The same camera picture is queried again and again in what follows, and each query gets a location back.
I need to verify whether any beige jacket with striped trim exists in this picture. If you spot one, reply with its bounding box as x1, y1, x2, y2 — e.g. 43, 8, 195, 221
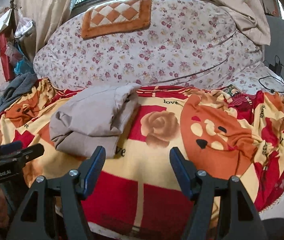
49, 83, 141, 159

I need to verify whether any grey knitted garment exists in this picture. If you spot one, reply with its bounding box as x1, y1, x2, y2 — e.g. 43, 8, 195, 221
0, 72, 38, 113

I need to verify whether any teal blue cloth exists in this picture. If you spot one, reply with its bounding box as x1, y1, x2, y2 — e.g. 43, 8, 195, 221
14, 59, 34, 75

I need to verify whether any red yellow orange fleece blanket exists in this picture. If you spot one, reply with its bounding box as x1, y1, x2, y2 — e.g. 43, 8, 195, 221
0, 79, 284, 239

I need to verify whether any clear plastic bag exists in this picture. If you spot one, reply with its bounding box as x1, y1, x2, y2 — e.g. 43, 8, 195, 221
14, 17, 35, 41

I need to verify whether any beige curtain left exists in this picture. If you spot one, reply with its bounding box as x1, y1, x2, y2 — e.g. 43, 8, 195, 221
15, 0, 76, 59

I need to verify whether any floral white duvet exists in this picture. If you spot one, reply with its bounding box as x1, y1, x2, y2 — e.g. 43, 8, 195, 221
33, 0, 262, 89

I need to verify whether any orange checkered cushion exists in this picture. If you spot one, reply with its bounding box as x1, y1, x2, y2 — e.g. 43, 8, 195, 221
81, 0, 152, 39

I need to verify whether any black cable on bed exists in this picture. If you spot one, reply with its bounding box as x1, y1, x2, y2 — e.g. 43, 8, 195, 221
258, 55, 284, 94

